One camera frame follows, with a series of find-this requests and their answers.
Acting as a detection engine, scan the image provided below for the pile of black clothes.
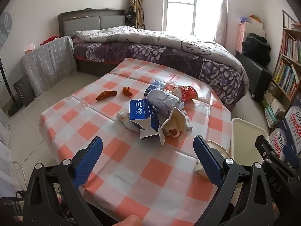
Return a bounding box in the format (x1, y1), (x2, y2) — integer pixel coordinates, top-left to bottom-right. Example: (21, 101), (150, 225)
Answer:
(242, 33), (271, 67)

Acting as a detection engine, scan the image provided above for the stack of books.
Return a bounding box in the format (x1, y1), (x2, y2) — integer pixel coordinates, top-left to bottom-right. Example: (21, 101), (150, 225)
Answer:
(261, 91), (286, 129)

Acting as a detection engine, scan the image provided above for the window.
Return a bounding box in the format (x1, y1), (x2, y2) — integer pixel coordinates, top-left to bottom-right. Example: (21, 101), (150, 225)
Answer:
(165, 0), (223, 37)

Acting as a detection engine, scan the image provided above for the bed with patterned quilt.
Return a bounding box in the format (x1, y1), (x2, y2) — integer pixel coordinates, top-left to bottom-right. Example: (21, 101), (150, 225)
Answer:
(73, 26), (250, 95)

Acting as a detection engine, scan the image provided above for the white plastic bin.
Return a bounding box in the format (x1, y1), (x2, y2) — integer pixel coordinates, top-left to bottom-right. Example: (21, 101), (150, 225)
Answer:
(230, 118), (270, 160)

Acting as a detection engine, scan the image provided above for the black bag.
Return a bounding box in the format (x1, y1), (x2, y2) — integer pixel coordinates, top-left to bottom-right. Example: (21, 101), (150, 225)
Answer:
(125, 7), (139, 27)

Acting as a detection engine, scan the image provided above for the blue milk carton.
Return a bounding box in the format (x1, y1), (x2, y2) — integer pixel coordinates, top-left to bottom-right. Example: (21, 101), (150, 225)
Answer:
(129, 98), (161, 141)

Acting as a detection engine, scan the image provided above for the person's plaid clothing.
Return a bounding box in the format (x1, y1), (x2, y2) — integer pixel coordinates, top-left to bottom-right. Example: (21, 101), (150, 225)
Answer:
(0, 196), (25, 226)

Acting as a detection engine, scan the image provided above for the black flat panel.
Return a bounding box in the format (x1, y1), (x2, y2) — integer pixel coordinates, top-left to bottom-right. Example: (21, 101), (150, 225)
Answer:
(13, 75), (34, 107)

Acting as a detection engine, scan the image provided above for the blue water bottle box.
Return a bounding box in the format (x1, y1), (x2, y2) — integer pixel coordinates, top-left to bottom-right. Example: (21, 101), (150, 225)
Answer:
(269, 120), (297, 161)
(284, 99), (301, 154)

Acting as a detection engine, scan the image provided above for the white stepped shelf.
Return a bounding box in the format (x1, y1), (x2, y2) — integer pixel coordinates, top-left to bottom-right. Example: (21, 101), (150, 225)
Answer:
(245, 20), (267, 43)

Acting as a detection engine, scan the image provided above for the small blue white carton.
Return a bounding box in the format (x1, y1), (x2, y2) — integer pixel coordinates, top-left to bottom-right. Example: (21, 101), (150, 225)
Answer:
(144, 80), (168, 97)

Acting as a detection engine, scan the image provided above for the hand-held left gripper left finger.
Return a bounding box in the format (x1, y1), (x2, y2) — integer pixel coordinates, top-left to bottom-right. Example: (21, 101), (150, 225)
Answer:
(22, 136), (104, 226)

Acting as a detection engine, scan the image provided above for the orange peel strip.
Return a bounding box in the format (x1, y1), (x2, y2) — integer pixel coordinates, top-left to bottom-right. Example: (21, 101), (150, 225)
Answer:
(96, 90), (117, 101)

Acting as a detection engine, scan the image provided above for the crumpled grey paper bag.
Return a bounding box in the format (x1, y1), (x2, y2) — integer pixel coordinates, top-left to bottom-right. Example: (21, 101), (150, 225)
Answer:
(146, 88), (184, 114)

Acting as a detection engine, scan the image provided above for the pink box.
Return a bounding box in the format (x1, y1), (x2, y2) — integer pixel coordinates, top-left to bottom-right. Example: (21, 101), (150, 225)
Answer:
(237, 20), (246, 53)

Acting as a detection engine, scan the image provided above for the wooden bookshelf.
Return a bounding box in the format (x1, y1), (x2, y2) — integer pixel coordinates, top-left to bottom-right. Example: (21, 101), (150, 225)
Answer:
(260, 10), (301, 132)

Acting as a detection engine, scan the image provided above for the purple patterned bedspread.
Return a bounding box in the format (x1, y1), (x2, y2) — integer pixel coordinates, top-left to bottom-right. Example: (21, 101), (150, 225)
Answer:
(72, 38), (246, 111)

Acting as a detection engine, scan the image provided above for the red cloth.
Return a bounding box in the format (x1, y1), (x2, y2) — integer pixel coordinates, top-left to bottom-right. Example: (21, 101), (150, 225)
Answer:
(40, 36), (59, 46)

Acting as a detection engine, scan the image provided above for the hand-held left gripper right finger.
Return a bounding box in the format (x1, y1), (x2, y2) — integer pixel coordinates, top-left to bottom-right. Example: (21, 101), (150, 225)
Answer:
(193, 135), (286, 226)

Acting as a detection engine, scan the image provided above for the grey checked covered chair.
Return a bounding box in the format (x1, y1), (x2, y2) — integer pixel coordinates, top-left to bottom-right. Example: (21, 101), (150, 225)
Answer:
(22, 36), (78, 98)

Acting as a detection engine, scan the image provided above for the black storage bench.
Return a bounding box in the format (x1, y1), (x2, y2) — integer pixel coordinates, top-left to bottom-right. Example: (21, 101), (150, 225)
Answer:
(235, 50), (273, 102)

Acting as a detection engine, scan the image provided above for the white power strip with cable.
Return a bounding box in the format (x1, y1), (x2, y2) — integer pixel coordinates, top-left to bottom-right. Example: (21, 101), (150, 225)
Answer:
(13, 161), (30, 190)

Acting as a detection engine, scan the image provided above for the person's left hand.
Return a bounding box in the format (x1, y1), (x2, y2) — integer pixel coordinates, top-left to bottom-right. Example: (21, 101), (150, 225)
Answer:
(118, 215), (144, 226)

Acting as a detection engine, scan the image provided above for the red white carton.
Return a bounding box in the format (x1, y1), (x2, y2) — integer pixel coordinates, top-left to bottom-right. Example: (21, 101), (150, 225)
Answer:
(173, 85), (197, 101)

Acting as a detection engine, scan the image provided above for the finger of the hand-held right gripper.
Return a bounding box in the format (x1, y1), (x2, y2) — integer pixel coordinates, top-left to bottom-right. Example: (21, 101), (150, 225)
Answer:
(255, 135), (286, 170)
(282, 144), (301, 178)

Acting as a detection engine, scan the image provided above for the white tissue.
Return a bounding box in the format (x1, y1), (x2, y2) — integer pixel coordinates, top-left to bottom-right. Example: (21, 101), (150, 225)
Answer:
(180, 101), (194, 131)
(116, 111), (139, 131)

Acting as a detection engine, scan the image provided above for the white paper bowl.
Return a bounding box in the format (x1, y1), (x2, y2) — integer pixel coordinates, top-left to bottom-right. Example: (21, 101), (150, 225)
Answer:
(194, 140), (231, 178)

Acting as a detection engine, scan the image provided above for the orange white checked tablecloth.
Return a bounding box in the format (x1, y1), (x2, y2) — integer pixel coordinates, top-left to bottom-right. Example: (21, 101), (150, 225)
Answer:
(39, 58), (233, 226)

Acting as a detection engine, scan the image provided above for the grey padded bed headboard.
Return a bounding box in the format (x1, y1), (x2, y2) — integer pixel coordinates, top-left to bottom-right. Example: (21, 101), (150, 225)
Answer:
(58, 9), (126, 38)

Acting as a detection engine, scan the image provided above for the row of upright books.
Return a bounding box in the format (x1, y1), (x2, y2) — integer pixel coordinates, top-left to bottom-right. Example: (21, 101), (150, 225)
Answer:
(273, 60), (300, 99)
(280, 29), (301, 63)

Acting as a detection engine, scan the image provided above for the light patterned curtain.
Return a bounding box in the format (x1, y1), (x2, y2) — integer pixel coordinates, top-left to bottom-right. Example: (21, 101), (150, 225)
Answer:
(214, 0), (230, 49)

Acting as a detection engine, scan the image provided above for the tan plaid coat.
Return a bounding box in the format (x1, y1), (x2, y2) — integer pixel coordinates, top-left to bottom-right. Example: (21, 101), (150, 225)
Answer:
(130, 0), (144, 30)

